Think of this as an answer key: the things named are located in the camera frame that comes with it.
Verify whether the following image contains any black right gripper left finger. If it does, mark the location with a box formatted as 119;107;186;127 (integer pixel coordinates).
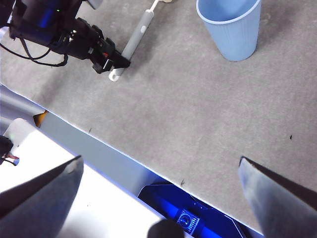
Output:
0;155;84;238

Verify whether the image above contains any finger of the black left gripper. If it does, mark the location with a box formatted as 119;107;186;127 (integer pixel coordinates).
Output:
112;51;131;70

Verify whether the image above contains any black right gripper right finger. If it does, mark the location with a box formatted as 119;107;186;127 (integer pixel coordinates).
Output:
238;156;317;238

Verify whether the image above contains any grey-handled sponge cup brush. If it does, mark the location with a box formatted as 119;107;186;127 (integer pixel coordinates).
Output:
108;0;174;82

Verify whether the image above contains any blue ribbed plastic cup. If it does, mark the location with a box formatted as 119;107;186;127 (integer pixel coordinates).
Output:
196;0;263;62

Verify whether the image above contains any orange tag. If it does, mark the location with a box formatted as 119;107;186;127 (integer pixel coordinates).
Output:
33;111;48;128

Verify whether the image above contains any black base with blue display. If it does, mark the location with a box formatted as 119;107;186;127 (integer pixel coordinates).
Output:
137;182;248;238

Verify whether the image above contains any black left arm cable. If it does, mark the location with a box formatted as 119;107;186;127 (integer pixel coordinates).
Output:
0;37;69;67

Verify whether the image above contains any black part with red wires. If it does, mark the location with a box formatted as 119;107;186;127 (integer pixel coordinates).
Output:
0;135;20;166

